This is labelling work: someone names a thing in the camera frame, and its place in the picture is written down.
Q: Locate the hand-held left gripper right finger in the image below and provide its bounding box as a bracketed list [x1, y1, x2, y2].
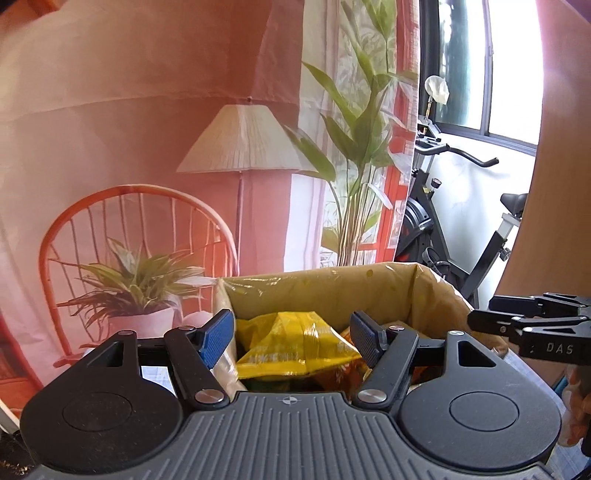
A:
[350, 311, 506, 411]

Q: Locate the brown wooden panel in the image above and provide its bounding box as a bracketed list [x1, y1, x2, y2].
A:
[489, 0, 591, 301]

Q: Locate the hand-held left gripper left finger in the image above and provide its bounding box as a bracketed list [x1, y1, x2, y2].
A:
[81, 310, 235, 411]

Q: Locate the orange snack bag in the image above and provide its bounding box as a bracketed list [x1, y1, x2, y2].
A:
[318, 328, 372, 394]

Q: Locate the yellow snack bag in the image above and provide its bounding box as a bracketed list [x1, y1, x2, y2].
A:
[235, 311, 363, 380]

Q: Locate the printed backdrop cloth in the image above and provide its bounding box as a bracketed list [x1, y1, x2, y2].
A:
[0, 0, 422, 409]

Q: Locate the pale crumpled bag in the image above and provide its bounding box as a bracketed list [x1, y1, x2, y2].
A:
[425, 75, 451, 105]

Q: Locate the cardboard box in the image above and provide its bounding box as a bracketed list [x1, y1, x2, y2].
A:
[215, 261, 513, 402]

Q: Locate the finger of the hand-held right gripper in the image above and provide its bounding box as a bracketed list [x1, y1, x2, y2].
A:
[488, 292, 591, 319]
[466, 310, 591, 339]

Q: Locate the black exercise bike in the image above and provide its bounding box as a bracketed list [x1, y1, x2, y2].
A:
[394, 111, 529, 311]

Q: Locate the person's right hand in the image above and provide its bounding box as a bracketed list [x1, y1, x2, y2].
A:
[556, 369, 591, 446]

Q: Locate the window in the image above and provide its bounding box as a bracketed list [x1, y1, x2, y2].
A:
[433, 0, 542, 149]

